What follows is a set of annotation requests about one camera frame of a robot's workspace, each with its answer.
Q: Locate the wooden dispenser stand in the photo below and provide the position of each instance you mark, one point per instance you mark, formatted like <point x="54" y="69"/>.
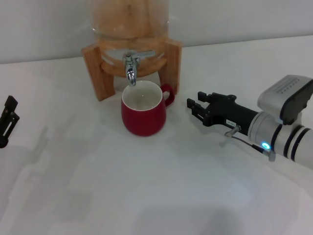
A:
<point x="172" y="63"/>

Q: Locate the chrome faucet tap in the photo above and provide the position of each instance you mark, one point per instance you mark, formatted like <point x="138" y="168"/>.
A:
<point x="130" y="71"/>

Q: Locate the glass beverage dispenser jar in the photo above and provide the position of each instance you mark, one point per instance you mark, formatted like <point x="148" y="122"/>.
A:
<point x="129" y="22"/>

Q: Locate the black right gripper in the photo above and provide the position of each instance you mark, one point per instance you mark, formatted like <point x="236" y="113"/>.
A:
<point x="227" y="110"/>

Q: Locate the red cup white inside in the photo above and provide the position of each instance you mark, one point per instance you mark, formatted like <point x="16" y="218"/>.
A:
<point x="144" y="122"/>

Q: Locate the silver black wrist camera box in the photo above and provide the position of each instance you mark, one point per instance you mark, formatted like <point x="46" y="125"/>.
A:
<point x="286" y="98"/>

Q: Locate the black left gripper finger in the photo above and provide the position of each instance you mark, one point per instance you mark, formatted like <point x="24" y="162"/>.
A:
<point x="8" y="120"/>

